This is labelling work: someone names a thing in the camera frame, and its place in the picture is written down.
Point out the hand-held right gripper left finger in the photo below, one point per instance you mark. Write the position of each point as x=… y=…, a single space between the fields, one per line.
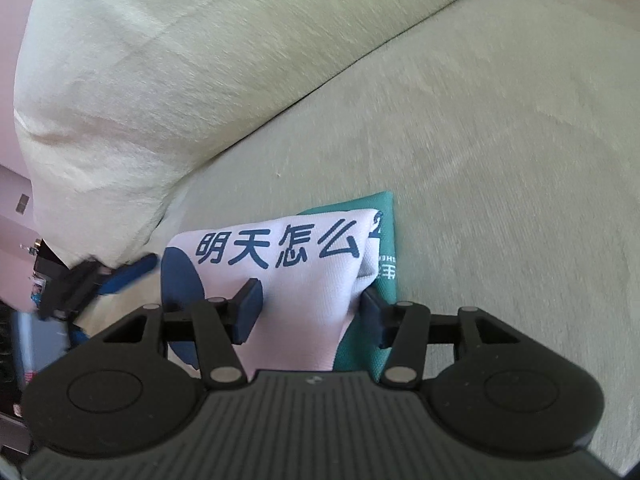
x=250 y=312

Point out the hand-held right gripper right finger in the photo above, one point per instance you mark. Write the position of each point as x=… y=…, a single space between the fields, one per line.
x=371 y=317

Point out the pale green sofa cushion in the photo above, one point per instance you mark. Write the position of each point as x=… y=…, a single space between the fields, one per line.
x=175 y=85

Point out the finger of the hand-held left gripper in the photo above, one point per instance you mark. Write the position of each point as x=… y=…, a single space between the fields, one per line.
x=127 y=275

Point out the pale green sofa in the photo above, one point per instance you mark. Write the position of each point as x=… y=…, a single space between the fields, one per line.
x=500 y=160

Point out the white shopping bag blue print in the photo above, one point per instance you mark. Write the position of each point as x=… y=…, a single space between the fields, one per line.
x=300 y=300

